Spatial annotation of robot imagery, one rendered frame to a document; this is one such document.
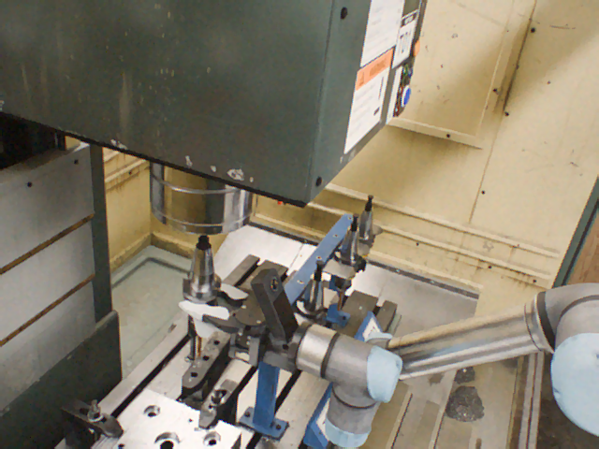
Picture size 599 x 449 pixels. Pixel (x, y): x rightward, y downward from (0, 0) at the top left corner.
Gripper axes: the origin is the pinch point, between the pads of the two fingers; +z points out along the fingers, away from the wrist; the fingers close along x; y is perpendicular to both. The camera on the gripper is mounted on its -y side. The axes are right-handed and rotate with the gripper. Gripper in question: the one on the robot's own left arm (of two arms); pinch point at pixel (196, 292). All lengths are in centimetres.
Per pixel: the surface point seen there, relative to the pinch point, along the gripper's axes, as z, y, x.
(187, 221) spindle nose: -2.9, -18.6, -7.9
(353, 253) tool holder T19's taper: -15.4, 9.6, 42.1
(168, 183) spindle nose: 0.3, -23.4, -7.9
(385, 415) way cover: -32, 59, 48
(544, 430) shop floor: -93, 133, 146
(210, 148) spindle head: -8.5, -32.7, -12.6
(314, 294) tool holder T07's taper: -14.6, 7.2, 20.0
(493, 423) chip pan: -61, 67, 68
